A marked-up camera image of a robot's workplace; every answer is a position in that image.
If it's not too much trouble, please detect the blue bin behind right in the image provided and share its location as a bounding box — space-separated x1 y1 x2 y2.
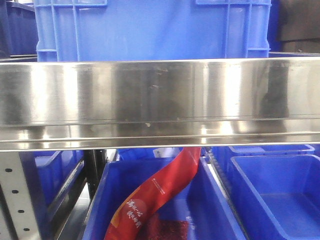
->
212 144 315 178

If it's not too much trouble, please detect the blue bin with red packet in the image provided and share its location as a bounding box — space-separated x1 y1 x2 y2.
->
82 158 245 240

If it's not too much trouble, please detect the blue bin at lower left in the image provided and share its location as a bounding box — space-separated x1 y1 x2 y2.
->
33 150 84 205

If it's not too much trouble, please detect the empty blue bin at right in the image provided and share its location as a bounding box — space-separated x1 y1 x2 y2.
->
231 155 320 240

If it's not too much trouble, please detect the red printed snack packet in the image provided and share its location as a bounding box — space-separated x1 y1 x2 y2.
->
104 147 201 240

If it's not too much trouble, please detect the dark red mesh pad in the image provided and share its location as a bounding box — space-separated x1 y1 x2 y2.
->
136 213 189 240

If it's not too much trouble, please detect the large blue plastic crate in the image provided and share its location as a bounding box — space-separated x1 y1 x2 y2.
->
34 0 272 62

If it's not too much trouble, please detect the dark blue crate upper left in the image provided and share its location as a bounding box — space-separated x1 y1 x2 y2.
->
0 0 38 57

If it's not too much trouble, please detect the perforated grey rack upright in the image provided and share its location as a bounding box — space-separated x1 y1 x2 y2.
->
0 152 41 240

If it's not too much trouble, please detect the stainless steel shelf rail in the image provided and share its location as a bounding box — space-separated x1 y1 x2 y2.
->
0 56 320 151

